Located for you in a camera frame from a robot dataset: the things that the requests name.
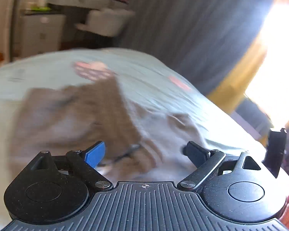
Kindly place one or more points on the white fluffy chair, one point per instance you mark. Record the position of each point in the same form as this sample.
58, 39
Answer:
106, 22

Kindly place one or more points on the yellow curtain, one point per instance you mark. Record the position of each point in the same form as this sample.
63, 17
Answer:
230, 92

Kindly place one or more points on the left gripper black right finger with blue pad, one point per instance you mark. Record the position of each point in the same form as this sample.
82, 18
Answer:
217, 171

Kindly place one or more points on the light blue patterned bedsheet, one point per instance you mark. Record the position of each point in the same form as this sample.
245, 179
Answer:
142, 204

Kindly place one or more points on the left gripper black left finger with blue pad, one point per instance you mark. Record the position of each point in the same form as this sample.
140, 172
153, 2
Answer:
74, 171

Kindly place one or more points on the grey curtain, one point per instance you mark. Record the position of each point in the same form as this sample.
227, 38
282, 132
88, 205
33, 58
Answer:
200, 39

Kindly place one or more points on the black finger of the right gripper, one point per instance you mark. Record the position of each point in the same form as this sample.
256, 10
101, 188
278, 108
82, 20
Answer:
275, 150

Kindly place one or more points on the grey sweatpants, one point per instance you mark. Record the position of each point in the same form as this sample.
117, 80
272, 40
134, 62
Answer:
140, 142

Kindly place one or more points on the grey drawer cabinet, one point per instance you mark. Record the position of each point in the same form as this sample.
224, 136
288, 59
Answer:
38, 33

